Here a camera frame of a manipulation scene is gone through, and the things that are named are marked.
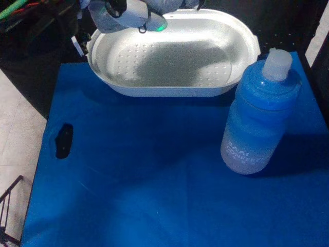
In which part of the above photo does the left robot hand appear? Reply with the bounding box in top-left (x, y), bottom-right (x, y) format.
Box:
top-left (105, 0), bottom-right (180, 34)

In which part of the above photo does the grey umbrella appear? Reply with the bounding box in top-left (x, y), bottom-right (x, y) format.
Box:
top-left (88, 6), bottom-right (123, 33)

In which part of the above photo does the blue plastic water bottle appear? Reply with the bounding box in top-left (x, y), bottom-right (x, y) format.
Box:
top-left (220, 47), bottom-right (303, 175)

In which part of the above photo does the white oval plastic tray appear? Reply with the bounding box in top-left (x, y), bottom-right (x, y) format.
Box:
top-left (87, 9), bottom-right (260, 98)

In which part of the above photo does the green tube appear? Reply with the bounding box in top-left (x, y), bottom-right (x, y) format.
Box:
top-left (0, 0), bottom-right (29, 21)

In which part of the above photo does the blue table mat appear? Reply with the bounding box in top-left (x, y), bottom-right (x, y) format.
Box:
top-left (20, 51), bottom-right (329, 247)

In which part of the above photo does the black metal frame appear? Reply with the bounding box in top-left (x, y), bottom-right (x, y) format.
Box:
top-left (0, 174), bottom-right (24, 247)

